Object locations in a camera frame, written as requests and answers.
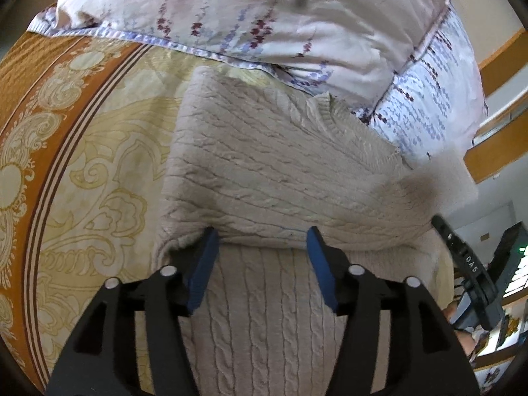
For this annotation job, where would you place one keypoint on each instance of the wooden headboard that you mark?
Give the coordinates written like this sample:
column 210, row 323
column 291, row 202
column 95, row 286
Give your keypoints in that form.
column 501, row 148

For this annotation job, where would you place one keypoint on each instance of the person's right hand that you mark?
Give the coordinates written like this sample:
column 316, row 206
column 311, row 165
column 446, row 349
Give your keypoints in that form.
column 465, row 343

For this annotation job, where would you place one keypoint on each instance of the blue floral pillow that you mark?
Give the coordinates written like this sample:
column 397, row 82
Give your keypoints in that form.
column 433, row 90

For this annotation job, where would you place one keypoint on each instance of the black device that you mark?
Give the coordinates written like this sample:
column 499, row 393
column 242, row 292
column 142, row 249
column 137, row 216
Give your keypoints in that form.
column 509, row 251

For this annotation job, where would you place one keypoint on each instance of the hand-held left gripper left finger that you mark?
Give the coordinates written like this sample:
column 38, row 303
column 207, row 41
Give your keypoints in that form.
column 202, row 268

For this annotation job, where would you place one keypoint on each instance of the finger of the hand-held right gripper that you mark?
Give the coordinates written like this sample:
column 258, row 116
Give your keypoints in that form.
column 442, row 229

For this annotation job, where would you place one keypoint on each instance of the pink floral pillow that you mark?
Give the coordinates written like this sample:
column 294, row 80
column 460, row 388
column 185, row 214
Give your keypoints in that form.
column 247, row 12

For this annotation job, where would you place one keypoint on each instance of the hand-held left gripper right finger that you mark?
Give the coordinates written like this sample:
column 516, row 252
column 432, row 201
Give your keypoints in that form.
column 321, row 272

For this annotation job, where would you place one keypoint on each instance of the yellow orange patterned bedspread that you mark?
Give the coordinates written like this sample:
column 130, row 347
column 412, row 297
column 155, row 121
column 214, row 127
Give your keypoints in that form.
column 82, row 173

